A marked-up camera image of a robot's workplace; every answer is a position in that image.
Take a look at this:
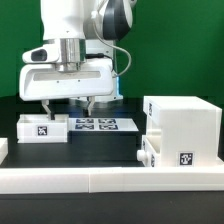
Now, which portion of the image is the white drawer box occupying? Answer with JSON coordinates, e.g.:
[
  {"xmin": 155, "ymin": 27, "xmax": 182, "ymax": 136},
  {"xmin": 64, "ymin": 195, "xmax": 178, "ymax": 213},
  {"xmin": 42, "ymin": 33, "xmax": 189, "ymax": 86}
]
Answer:
[
  {"xmin": 136, "ymin": 135, "xmax": 161, "ymax": 167},
  {"xmin": 17, "ymin": 114, "xmax": 69, "ymax": 143}
]

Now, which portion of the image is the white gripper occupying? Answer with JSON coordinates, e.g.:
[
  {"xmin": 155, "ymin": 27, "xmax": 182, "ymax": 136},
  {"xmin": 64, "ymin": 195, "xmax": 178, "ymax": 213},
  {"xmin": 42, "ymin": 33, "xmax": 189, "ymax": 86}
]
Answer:
[{"xmin": 19, "ymin": 46, "xmax": 113, "ymax": 120}]

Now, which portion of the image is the white front drawer box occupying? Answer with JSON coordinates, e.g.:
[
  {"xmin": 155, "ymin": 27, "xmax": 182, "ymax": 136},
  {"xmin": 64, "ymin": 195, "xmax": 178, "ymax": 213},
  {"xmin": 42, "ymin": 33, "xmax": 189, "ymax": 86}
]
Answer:
[{"xmin": 136, "ymin": 135, "xmax": 161, "ymax": 167}]

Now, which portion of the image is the white marker sheet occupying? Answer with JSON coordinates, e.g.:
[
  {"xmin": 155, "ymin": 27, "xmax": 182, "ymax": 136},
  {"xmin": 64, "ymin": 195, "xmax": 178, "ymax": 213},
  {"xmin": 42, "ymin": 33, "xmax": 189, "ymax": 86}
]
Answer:
[{"xmin": 69, "ymin": 118, "xmax": 138, "ymax": 132}]

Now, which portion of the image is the white left border rail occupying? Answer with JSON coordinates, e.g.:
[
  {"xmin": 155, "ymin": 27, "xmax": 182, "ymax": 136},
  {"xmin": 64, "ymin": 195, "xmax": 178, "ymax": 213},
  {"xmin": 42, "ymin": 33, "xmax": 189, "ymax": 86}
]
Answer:
[{"xmin": 0, "ymin": 138, "xmax": 8, "ymax": 165}]

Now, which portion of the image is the white front border rail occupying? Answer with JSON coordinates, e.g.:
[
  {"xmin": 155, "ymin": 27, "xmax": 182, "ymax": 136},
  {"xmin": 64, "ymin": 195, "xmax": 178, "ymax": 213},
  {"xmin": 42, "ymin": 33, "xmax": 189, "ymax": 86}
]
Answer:
[{"xmin": 0, "ymin": 166, "xmax": 224, "ymax": 194}]

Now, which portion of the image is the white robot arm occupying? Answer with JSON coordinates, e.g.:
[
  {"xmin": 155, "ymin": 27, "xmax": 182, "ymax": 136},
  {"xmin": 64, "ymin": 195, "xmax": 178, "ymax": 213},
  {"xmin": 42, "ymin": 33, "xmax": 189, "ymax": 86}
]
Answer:
[{"xmin": 19, "ymin": 0, "xmax": 137, "ymax": 119}]

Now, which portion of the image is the white drawer cabinet frame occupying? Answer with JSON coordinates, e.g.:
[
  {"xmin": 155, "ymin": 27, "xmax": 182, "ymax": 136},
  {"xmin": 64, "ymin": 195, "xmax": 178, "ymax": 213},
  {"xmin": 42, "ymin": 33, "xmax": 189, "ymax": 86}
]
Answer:
[{"xmin": 143, "ymin": 96, "xmax": 222, "ymax": 167}]

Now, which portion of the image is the white border rail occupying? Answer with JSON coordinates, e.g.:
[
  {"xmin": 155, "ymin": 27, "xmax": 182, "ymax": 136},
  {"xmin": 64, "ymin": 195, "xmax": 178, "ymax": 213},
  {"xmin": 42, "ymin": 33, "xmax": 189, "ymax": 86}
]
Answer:
[
  {"xmin": 0, "ymin": 138, "xmax": 8, "ymax": 165},
  {"xmin": 0, "ymin": 166, "xmax": 224, "ymax": 194}
]

